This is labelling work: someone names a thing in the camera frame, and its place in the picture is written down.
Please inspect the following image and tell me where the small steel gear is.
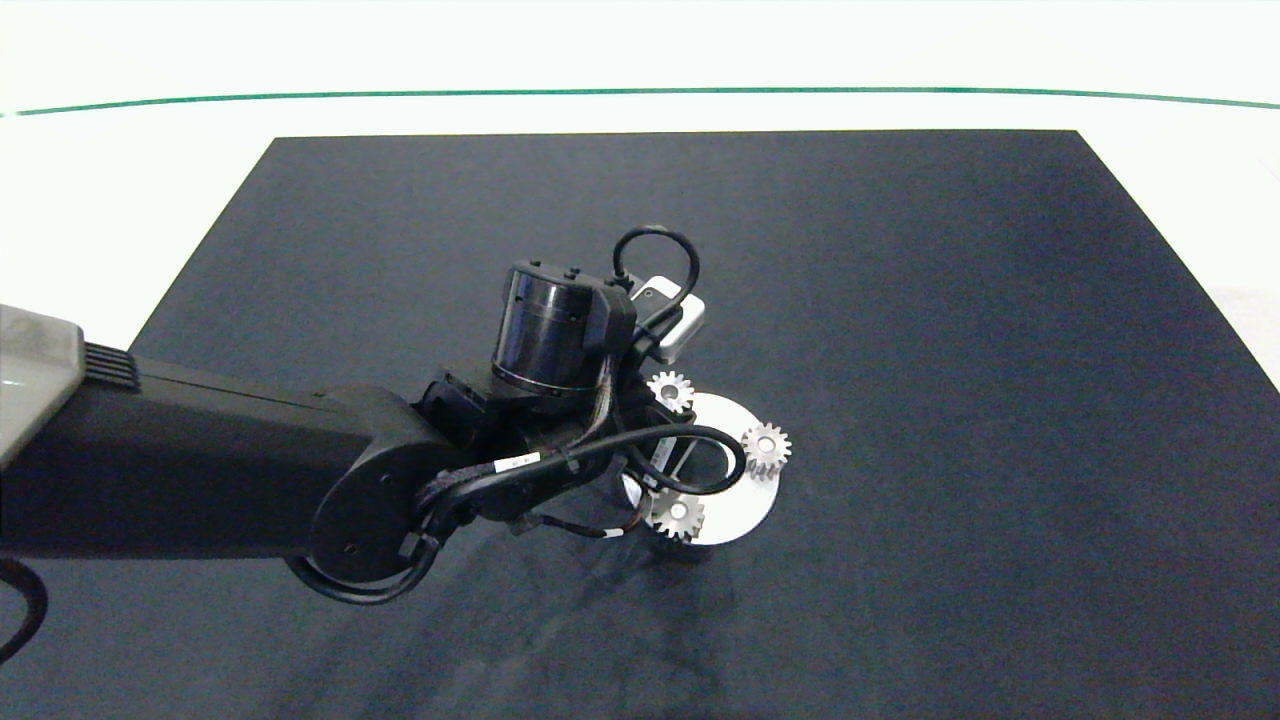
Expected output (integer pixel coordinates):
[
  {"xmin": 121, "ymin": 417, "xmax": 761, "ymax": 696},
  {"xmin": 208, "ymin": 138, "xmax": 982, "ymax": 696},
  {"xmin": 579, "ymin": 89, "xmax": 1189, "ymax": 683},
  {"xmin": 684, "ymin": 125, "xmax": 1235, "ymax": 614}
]
[
  {"xmin": 742, "ymin": 422, "xmax": 793, "ymax": 483},
  {"xmin": 652, "ymin": 492, "xmax": 707, "ymax": 543},
  {"xmin": 648, "ymin": 371, "xmax": 696, "ymax": 414}
]

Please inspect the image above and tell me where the round white carrier plate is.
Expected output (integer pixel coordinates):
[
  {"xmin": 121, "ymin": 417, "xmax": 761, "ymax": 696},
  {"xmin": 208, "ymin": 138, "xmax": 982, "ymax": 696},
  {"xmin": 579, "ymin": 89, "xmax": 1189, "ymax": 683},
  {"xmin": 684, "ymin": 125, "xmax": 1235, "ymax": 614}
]
[{"xmin": 620, "ymin": 392, "xmax": 783, "ymax": 547}]

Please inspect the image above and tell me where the dark mat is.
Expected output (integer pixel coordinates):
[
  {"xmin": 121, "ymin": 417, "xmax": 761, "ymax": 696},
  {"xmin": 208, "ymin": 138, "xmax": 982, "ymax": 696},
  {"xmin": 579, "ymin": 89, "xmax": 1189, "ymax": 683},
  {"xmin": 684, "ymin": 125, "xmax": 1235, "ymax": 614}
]
[{"xmin": 0, "ymin": 130, "xmax": 1280, "ymax": 720}]

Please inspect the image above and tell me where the black tagged cable loop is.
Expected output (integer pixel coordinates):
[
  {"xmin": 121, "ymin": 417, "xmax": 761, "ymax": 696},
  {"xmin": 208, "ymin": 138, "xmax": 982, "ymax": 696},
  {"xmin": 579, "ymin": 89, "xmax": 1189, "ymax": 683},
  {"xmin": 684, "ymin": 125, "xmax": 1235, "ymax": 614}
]
[{"xmin": 415, "ymin": 424, "xmax": 748, "ymax": 531}]

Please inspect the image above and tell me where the boxy silver wrist camera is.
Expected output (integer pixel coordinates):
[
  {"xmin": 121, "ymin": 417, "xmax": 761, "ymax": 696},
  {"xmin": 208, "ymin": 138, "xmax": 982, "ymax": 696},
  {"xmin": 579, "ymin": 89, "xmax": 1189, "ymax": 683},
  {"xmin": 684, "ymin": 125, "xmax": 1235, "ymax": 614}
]
[{"xmin": 630, "ymin": 275, "xmax": 707, "ymax": 364}]

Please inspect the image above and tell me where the thin black tagged cable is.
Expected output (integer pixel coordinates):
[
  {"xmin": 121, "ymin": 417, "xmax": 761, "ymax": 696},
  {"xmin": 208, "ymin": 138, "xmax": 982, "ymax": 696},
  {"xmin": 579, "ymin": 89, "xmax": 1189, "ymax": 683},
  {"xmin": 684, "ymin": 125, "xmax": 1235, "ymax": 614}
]
[{"xmin": 515, "ymin": 505, "xmax": 646, "ymax": 541}]

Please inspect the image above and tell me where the black camera cable loop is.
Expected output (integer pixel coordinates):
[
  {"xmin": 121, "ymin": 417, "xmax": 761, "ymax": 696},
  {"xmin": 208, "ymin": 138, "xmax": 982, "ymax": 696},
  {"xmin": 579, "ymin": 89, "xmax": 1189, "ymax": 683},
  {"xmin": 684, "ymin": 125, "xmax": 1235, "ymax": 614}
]
[{"xmin": 612, "ymin": 226, "xmax": 701, "ymax": 331}]

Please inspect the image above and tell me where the black arm elbow cable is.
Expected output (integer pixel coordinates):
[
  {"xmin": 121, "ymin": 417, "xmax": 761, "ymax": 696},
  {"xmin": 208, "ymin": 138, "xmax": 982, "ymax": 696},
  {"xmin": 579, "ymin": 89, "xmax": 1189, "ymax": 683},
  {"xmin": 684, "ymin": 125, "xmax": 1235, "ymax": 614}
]
[{"xmin": 288, "ymin": 538, "xmax": 443, "ymax": 607}]

